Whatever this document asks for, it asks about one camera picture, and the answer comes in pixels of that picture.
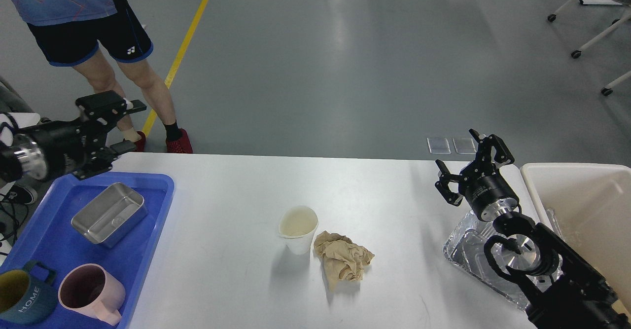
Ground person in blue shirt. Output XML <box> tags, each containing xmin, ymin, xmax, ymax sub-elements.
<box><xmin>11</xmin><ymin>0</ymin><xmax>193</xmax><ymax>154</ymax></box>

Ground stainless steel rectangular tray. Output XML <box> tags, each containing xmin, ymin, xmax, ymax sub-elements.
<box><xmin>70</xmin><ymin>183</ymin><xmax>148</xmax><ymax>249</ymax></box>

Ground clear floor plate right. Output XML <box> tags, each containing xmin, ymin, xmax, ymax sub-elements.
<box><xmin>452</xmin><ymin>137</ymin><xmax>478</xmax><ymax>154</ymax></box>

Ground clear floor plate left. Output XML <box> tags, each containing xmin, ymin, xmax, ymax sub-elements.
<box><xmin>426</xmin><ymin>137</ymin><xmax>452</xmax><ymax>154</ymax></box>

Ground black floor cables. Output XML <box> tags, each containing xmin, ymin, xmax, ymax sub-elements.
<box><xmin>0</xmin><ymin>191</ymin><xmax>23</xmax><ymax>251</ymax></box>

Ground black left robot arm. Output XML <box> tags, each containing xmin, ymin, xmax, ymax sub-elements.
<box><xmin>0</xmin><ymin>91</ymin><xmax>146</xmax><ymax>183</ymax></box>

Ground aluminium foil tray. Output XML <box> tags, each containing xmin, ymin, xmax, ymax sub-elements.
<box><xmin>443</xmin><ymin>210</ymin><xmax>541</xmax><ymax>311</ymax></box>

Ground dark teal HOME mug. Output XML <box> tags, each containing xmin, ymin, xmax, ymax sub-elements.
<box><xmin>0</xmin><ymin>261</ymin><xmax>58</xmax><ymax>325</ymax></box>

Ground black sneaker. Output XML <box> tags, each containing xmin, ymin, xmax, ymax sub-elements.
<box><xmin>3</xmin><ymin>184</ymin><xmax>38</xmax><ymax>205</ymax></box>

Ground white side table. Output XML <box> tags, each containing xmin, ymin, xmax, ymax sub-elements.
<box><xmin>0</xmin><ymin>112</ymin><xmax>41</xmax><ymax>144</ymax></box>

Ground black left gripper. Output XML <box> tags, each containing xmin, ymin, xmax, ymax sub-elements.
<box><xmin>13</xmin><ymin>91</ymin><xmax>147</xmax><ymax>181</ymax></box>

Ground crumpled brown paper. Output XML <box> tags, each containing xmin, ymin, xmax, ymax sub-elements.
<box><xmin>314</xmin><ymin>231</ymin><xmax>375</xmax><ymax>292</ymax></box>

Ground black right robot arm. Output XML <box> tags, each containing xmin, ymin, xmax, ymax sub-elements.
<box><xmin>435</xmin><ymin>129</ymin><xmax>630</xmax><ymax>329</ymax></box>

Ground white paper cup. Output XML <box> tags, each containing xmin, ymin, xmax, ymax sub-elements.
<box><xmin>278</xmin><ymin>206</ymin><xmax>318</xmax><ymax>255</ymax></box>

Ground blue plastic tray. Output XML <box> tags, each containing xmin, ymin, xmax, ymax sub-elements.
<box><xmin>1</xmin><ymin>172</ymin><xmax>175</xmax><ymax>329</ymax></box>

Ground clear floor plate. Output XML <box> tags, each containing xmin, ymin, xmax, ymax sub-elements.
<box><xmin>452</xmin><ymin>137</ymin><xmax>478</xmax><ymax>154</ymax></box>
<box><xmin>426</xmin><ymin>137</ymin><xmax>452</xmax><ymax>154</ymax></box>

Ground beige plastic bin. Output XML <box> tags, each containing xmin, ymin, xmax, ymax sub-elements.
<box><xmin>521</xmin><ymin>163</ymin><xmax>631</xmax><ymax>310</ymax></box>

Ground pink plastic mug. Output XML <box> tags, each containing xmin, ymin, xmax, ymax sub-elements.
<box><xmin>57</xmin><ymin>263</ymin><xmax>126</xmax><ymax>326</ymax></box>

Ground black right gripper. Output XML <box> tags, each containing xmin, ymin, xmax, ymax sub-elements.
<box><xmin>435</xmin><ymin>129</ymin><xmax>519</xmax><ymax>222</ymax></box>

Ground white rolling chair base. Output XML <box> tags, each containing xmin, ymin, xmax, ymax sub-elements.
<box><xmin>547</xmin><ymin>0</ymin><xmax>631</xmax><ymax>97</ymax></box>

